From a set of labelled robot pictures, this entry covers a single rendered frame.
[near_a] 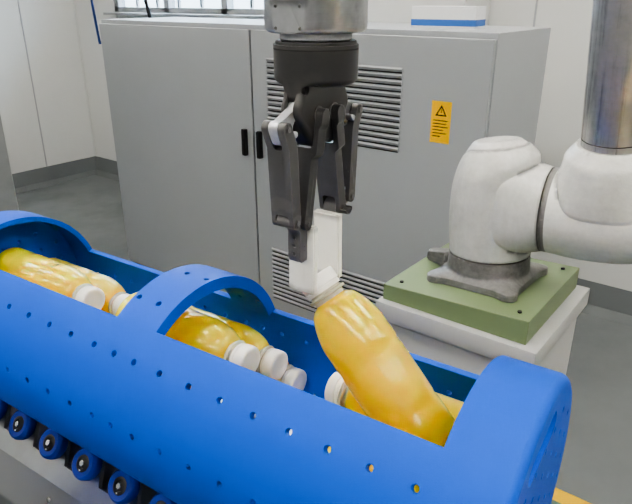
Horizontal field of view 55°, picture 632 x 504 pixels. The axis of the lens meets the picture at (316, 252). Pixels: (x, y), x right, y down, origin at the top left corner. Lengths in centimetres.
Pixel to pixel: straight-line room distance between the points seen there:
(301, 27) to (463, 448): 37
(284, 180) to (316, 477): 26
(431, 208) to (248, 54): 104
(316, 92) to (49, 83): 547
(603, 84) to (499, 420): 63
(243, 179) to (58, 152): 339
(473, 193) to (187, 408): 68
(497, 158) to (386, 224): 135
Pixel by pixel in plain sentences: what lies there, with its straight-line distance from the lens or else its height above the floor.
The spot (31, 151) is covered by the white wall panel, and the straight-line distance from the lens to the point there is 593.
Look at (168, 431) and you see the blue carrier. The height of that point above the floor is 114.
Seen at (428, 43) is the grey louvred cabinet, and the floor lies 141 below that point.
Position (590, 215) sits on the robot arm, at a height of 123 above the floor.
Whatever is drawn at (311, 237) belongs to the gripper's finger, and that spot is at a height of 134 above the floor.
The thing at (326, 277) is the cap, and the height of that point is 130.
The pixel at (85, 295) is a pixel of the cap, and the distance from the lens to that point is 91.
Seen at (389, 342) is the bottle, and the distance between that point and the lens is 60.
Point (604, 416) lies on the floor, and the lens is 278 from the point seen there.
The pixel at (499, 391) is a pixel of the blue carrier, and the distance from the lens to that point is 57.
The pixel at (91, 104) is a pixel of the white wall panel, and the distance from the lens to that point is 613.
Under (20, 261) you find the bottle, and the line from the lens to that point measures 101.
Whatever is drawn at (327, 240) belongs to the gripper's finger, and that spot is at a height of 132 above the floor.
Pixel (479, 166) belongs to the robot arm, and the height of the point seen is 127.
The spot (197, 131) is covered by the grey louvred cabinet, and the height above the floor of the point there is 96.
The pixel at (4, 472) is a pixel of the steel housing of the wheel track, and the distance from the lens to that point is 111.
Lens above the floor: 155
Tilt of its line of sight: 23 degrees down
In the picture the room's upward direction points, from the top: straight up
